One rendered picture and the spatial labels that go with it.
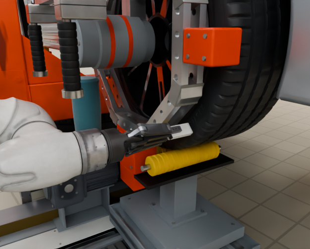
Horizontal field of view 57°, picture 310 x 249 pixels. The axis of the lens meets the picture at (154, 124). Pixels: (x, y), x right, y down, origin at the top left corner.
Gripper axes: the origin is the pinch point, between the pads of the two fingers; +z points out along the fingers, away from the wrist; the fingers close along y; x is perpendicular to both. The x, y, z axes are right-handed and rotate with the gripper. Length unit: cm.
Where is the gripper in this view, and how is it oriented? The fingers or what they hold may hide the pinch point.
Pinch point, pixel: (178, 131)
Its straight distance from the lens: 72.4
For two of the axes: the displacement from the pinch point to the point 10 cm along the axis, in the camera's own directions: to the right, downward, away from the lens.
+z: 8.5, -1.6, 5.0
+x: -3.7, -8.6, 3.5
